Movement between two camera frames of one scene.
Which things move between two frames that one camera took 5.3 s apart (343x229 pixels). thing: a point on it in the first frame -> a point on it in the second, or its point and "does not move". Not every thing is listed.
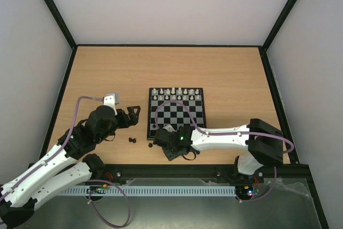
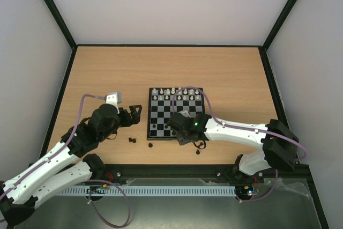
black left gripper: x=126 y=123 does not move
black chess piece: x=133 y=140 does not move
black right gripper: x=169 y=151 -> x=174 y=123
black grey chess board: x=176 y=107 does not move
